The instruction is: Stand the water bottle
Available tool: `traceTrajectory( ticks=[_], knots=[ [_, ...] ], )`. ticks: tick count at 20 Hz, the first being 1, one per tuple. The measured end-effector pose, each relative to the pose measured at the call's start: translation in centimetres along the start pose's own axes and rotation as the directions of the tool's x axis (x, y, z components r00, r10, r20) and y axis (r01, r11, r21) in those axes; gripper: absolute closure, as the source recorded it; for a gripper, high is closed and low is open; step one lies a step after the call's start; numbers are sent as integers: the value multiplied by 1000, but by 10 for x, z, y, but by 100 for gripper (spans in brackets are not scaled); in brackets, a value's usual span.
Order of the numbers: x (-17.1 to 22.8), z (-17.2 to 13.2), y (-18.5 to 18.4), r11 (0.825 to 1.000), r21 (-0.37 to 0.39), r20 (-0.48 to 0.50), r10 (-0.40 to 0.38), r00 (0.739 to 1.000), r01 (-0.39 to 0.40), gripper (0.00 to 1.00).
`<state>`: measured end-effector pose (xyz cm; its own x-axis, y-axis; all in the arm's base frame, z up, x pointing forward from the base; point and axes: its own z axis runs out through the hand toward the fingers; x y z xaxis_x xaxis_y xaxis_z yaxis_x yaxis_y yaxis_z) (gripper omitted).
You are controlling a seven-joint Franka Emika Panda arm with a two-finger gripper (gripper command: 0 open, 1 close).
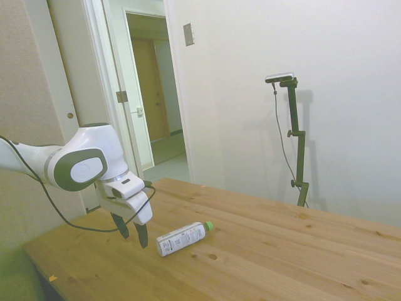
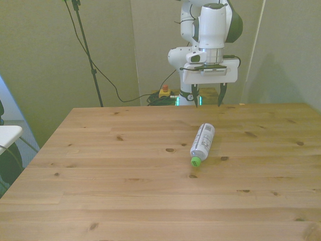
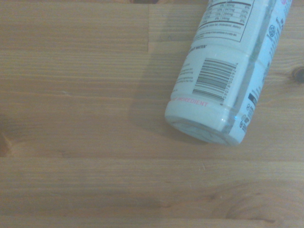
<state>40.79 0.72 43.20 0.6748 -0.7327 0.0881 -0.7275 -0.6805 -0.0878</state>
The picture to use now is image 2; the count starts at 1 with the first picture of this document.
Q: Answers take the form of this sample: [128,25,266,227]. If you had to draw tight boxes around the long black stand cable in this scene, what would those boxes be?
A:
[64,0,161,103]

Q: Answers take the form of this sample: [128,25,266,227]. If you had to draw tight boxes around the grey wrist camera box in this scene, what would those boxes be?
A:
[186,64,228,76]

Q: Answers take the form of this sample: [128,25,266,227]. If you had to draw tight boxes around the white side table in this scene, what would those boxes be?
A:
[0,125,24,154]

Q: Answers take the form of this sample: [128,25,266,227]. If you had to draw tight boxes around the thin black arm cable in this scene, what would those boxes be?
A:
[162,68,178,87]

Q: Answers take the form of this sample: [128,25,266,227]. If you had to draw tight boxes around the black tripod stand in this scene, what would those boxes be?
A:
[62,0,105,108]

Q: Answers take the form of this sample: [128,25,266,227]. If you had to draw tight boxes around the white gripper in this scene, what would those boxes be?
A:
[182,58,238,108]

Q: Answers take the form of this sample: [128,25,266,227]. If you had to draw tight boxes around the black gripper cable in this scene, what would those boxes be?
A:
[223,54,242,70]

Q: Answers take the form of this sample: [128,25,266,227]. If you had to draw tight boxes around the yellow emergency stop button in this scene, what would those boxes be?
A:
[158,84,173,98]

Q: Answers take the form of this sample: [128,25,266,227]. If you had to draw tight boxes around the coiled dark cable bundle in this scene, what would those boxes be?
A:
[146,92,180,106]

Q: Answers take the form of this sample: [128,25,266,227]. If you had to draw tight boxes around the clear water bottle green cap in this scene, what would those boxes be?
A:
[190,123,216,168]

